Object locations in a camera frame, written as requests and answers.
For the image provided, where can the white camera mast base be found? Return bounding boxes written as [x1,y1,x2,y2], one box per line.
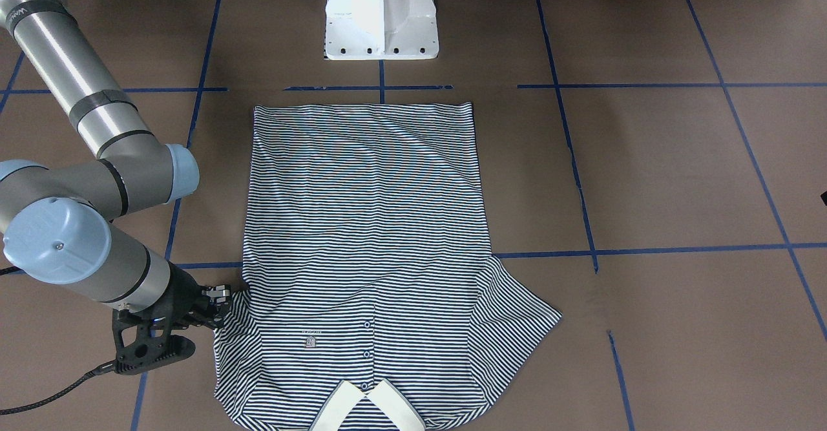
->
[323,0,440,61]

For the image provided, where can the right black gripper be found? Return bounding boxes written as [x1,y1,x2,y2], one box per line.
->
[139,263,231,331]

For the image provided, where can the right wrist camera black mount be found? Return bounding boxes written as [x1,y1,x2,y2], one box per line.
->
[111,310,196,375]

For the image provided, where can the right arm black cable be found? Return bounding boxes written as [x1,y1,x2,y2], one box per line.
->
[0,360,120,417]

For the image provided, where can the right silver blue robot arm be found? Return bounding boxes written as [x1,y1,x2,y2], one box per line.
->
[2,0,231,329]

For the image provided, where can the navy white striped polo shirt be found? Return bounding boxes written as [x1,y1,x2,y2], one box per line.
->
[215,102,561,430]

